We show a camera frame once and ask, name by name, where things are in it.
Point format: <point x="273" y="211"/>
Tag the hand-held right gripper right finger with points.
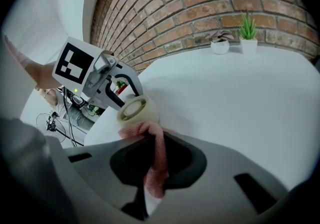
<point x="185" y="160"/>

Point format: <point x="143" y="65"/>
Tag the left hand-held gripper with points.
<point x="75" y="63"/>

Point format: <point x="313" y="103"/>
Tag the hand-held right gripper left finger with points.
<point x="130" y="165"/>

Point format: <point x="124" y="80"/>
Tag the pink cloth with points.
<point x="160" y="163"/>

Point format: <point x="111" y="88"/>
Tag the small cream fan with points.
<point x="146" y="113"/>

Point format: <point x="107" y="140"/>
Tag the person's left forearm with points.
<point x="41" y="74"/>

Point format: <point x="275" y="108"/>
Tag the green plant in red pot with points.
<point x="121" y="87"/>

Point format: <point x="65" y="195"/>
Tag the pink-leaved plant in round pot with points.
<point x="220" y="41"/>

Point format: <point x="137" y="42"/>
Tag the green plant in square pot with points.
<point x="248" y="35"/>

